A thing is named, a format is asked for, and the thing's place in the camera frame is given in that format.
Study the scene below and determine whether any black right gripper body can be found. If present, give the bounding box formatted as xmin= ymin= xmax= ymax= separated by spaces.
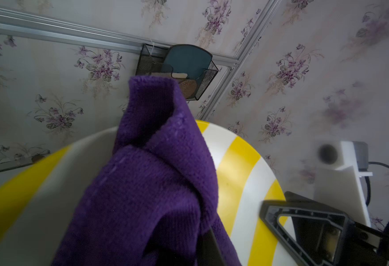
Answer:
xmin=344 ymin=222 xmax=389 ymax=266

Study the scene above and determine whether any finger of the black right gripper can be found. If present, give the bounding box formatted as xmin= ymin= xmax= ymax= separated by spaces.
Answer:
xmin=259 ymin=200 xmax=350 ymax=266

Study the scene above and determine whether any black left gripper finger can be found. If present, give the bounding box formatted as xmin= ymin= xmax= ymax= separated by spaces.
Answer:
xmin=197 ymin=228 xmax=226 ymax=266

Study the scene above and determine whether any purple microfibre cloth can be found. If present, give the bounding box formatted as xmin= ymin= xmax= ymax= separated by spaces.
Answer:
xmin=53 ymin=76 xmax=240 ymax=266

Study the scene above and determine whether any yellow white striped round plate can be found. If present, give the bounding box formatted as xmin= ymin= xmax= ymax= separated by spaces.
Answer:
xmin=0 ymin=121 xmax=294 ymax=266

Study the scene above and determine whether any round cork coaster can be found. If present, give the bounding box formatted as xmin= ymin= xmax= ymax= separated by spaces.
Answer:
xmin=178 ymin=79 xmax=197 ymax=100

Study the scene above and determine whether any teal folder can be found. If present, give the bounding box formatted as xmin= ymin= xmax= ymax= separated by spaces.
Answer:
xmin=163 ymin=44 xmax=213 ymax=79

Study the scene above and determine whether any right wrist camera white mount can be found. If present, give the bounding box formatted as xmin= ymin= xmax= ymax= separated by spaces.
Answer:
xmin=313 ymin=141 xmax=373 ymax=227

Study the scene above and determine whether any black mesh wall organizer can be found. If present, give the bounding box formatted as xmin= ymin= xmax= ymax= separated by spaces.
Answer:
xmin=136 ymin=44 xmax=218 ymax=101

